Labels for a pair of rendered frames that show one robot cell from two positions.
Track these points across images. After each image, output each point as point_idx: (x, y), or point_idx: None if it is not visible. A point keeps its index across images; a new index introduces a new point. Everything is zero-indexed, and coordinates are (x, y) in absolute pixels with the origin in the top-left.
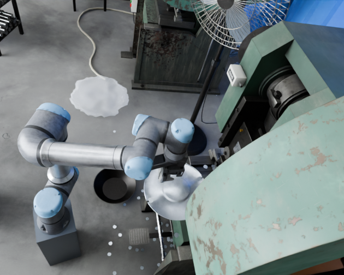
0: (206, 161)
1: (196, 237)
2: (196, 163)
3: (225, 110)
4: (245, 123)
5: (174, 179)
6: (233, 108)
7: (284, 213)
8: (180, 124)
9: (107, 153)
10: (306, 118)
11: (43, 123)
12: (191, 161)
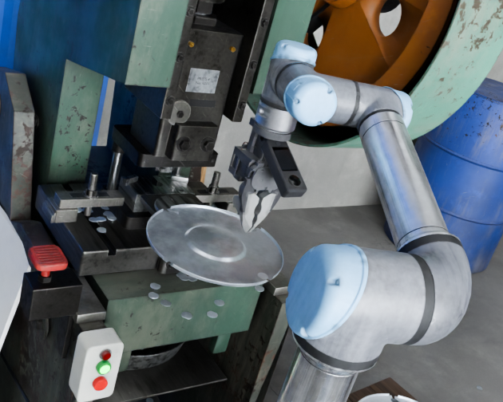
0: (85, 228)
1: (480, 29)
2: (100, 241)
3: (159, 42)
4: None
5: (197, 242)
6: (184, 15)
7: None
8: (299, 46)
9: (405, 131)
10: None
11: (398, 254)
12: (99, 248)
